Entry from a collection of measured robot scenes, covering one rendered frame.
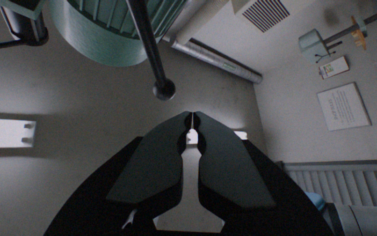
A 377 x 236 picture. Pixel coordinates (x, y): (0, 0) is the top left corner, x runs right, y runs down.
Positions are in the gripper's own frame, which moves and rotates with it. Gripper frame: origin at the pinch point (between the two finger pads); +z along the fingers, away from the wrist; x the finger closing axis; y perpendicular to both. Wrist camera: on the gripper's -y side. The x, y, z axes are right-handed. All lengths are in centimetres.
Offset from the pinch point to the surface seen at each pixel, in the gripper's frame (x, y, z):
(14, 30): -34.2, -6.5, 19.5
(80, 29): -15.6, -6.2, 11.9
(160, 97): -4.9, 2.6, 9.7
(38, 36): -31.5, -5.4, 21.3
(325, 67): 207, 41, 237
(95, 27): -13.0, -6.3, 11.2
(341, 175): 210, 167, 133
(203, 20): 8, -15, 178
